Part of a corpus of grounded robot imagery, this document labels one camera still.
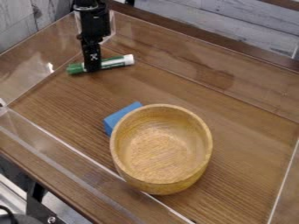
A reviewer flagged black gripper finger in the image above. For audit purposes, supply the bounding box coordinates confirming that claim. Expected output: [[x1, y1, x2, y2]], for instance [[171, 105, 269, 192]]
[[82, 44, 102, 73]]

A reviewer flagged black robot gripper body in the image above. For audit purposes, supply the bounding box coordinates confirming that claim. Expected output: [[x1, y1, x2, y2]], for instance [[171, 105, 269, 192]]
[[74, 0, 111, 45]]

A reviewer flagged black metal table frame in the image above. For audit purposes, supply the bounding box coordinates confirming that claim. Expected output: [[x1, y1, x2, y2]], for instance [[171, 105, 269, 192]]
[[23, 181, 69, 224]]

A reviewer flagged brown wooden bowl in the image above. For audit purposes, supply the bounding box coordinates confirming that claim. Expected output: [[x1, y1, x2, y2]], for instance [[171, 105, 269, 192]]
[[110, 104, 213, 195]]

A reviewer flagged green and white marker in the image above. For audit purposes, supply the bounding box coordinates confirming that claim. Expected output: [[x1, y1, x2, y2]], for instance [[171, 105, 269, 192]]
[[67, 54, 135, 75]]

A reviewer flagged black cable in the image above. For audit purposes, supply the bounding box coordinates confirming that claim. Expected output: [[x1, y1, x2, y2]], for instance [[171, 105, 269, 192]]
[[0, 204, 22, 224]]

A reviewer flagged blue rectangular block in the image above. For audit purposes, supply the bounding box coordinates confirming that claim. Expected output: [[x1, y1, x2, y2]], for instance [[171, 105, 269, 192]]
[[103, 101, 143, 136]]

